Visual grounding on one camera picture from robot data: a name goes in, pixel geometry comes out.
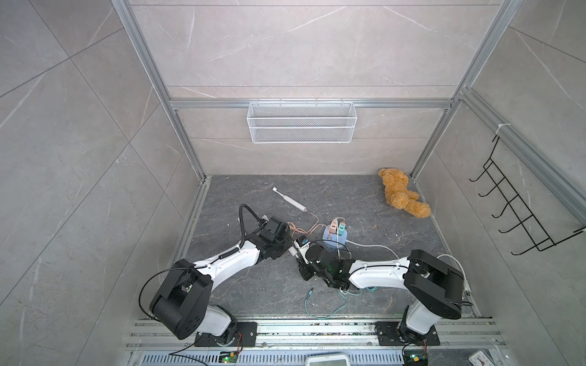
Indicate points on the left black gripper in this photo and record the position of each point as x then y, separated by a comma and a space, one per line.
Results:
289, 241

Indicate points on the white wire mesh basket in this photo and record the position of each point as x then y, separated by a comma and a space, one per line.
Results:
301, 122

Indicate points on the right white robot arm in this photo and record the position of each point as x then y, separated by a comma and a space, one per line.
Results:
437, 286

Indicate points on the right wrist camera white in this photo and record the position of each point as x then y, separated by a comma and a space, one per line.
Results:
302, 245

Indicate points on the black wire hook rack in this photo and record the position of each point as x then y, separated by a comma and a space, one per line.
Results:
522, 215

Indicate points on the white electric toothbrush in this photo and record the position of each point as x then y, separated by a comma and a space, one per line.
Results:
290, 200
293, 251

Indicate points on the brown teddy bear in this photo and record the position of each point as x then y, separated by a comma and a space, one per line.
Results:
399, 196

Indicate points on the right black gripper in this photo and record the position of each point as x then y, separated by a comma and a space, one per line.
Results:
303, 266

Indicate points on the teal charger plug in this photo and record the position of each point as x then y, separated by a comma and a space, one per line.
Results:
341, 229

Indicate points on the blue power strip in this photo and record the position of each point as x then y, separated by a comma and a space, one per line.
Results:
333, 240

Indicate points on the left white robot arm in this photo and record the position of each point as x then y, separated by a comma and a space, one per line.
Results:
181, 302

